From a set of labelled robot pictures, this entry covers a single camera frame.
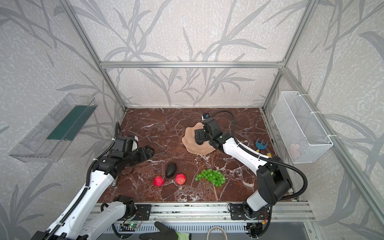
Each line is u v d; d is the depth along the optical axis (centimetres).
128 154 62
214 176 81
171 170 84
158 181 80
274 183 43
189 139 101
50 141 63
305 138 60
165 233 67
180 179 80
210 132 64
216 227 70
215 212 75
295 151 73
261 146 96
